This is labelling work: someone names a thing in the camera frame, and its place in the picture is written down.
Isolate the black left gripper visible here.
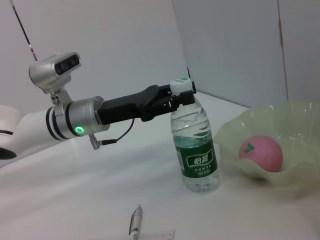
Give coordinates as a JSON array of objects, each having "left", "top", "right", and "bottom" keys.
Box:
[{"left": 96, "top": 79, "right": 197, "bottom": 125}]

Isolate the clear green-label water bottle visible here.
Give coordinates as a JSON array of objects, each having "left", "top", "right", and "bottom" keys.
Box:
[{"left": 169, "top": 77, "right": 220, "bottom": 193}]

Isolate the pink toy peach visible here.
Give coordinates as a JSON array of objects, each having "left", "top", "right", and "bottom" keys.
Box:
[{"left": 238, "top": 135, "right": 284, "bottom": 174}]

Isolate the silver ballpoint pen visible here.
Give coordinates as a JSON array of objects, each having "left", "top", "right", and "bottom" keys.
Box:
[{"left": 128, "top": 203, "right": 144, "bottom": 240}]

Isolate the translucent green fruit bowl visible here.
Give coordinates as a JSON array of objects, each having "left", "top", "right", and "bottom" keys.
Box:
[{"left": 214, "top": 100, "right": 320, "bottom": 191}]

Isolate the clear plastic ruler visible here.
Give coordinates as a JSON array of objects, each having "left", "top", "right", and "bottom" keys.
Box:
[{"left": 136, "top": 229, "right": 176, "bottom": 240}]

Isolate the thin red black cord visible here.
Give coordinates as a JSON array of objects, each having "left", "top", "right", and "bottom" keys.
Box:
[{"left": 9, "top": 0, "right": 38, "bottom": 62}]

